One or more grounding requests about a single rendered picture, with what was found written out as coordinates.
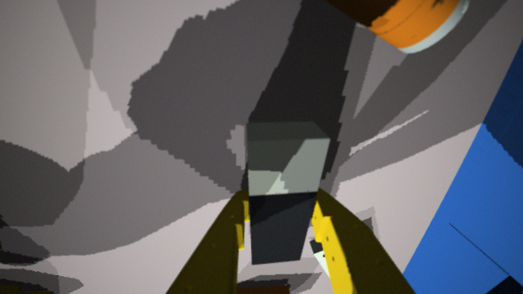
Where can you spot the blue rack of three bins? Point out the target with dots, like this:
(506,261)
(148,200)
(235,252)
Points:
(475,240)

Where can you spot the orange 9 v battery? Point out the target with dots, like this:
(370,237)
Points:
(263,290)

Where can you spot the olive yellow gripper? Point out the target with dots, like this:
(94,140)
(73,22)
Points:
(357,262)

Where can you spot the white domino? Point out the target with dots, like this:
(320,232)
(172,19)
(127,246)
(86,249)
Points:
(319,254)

